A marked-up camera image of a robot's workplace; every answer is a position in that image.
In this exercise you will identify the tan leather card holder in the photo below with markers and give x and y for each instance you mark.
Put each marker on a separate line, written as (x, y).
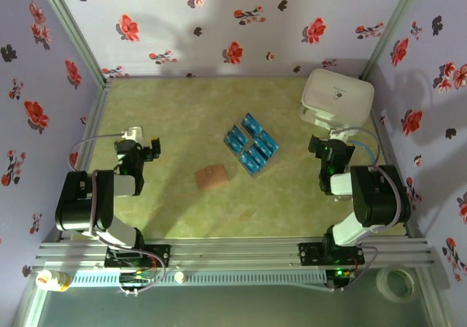
(211, 176)

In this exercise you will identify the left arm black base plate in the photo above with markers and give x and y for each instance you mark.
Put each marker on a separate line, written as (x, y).
(160, 254)

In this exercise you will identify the white bottle yellow cap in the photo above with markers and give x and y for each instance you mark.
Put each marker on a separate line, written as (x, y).
(51, 280)

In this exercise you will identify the aluminium side rail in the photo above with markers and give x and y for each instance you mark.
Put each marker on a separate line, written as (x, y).
(97, 111)
(387, 141)

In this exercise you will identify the clear tape roll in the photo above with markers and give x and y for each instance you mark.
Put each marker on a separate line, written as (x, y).
(380, 281)

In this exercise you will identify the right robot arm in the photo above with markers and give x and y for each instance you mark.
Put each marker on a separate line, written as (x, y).
(379, 195)

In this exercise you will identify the aluminium mounting rail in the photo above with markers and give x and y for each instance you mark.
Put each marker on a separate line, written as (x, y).
(237, 254)

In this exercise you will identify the aluminium frame leg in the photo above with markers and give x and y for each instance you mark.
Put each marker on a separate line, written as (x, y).
(434, 305)
(27, 308)

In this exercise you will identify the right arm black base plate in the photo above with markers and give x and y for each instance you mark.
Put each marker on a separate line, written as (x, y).
(310, 254)

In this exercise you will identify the white zip pouch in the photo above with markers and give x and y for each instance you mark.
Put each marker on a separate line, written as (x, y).
(335, 93)

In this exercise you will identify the small white knob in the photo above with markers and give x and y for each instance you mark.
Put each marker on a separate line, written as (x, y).
(178, 276)

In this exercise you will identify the aluminium corner post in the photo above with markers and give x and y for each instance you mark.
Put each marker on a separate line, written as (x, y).
(390, 24)
(73, 31)

